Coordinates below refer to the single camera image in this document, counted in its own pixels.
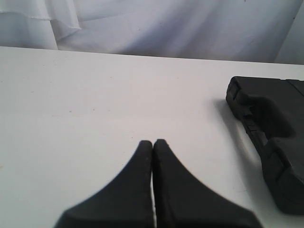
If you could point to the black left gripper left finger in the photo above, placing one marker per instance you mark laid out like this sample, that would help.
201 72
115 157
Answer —
125 202

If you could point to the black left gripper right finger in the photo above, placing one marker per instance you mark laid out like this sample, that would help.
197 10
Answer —
182 201

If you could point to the black plastic tool case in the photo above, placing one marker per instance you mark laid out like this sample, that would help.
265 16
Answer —
272 113

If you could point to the white backdrop curtain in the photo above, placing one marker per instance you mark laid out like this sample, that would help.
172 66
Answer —
238 30

